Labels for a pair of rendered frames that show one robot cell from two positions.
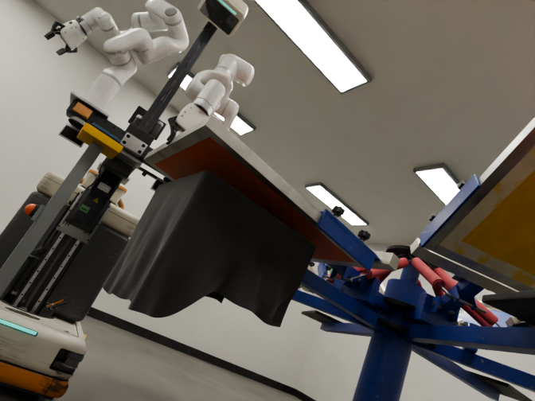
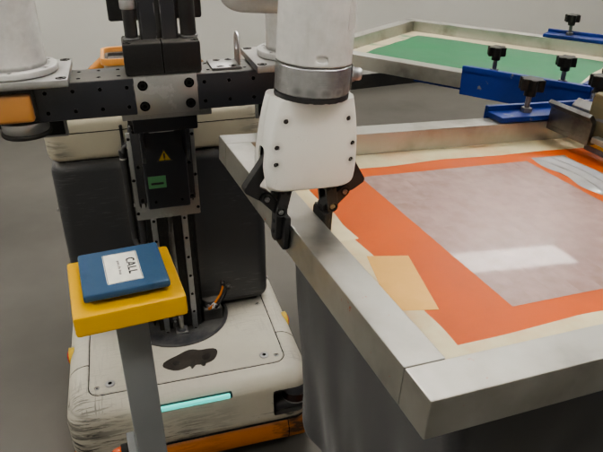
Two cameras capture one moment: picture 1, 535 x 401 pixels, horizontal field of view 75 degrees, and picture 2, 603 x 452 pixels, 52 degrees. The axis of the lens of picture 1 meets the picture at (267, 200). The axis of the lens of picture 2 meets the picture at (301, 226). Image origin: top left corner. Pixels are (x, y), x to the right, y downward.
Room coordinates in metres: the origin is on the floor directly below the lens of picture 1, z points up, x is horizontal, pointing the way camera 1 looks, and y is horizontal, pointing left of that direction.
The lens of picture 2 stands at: (0.52, 0.28, 1.37)
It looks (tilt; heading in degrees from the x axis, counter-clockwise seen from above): 28 degrees down; 8
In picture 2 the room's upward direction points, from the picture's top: straight up
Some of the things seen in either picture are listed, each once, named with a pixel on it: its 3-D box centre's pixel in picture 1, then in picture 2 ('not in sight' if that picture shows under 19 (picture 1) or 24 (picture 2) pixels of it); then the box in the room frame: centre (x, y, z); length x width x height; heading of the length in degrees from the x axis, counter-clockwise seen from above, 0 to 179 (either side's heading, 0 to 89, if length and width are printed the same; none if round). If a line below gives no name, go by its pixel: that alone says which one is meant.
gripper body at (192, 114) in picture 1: (193, 120); (308, 134); (1.12, 0.36, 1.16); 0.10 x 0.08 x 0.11; 119
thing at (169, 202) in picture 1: (150, 235); (357, 413); (1.15, 0.29, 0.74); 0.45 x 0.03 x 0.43; 30
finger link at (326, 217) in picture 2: not in sight; (331, 211); (1.13, 0.33, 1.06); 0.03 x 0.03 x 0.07; 29
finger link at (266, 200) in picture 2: (169, 134); (272, 218); (1.10, 0.39, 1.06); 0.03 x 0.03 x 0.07; 29
